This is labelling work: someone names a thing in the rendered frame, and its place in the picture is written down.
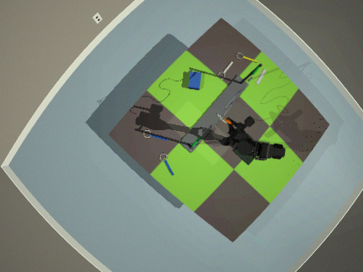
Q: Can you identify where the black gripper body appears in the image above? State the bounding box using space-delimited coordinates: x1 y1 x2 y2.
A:
219 116 255 146

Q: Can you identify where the blue box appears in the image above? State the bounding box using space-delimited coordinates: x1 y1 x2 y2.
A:
188 71 202 90

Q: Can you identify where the brown long bar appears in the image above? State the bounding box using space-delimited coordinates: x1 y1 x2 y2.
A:
216 113 233 125

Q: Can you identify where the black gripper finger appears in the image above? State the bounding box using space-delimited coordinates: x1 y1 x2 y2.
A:
228 123 234 133
229 118 243 127

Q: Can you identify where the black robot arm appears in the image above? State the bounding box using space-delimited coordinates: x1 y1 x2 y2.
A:
229 128 286 160

